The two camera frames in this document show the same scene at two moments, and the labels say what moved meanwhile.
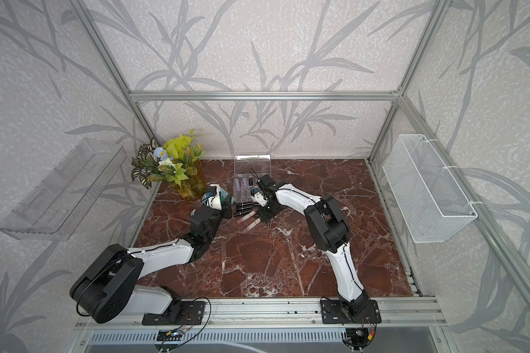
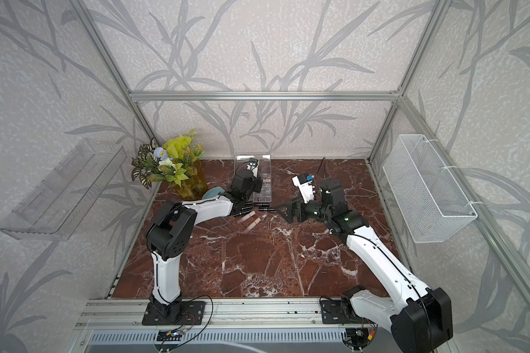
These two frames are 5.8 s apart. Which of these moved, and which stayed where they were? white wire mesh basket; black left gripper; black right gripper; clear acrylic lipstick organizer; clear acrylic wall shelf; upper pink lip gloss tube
Moved: black left gripper; black right gripper
Stayed: clear acrylic lipstick organizer; clear acrylic wall shelf; white wire mesh basket; upper pink lip gloss tube
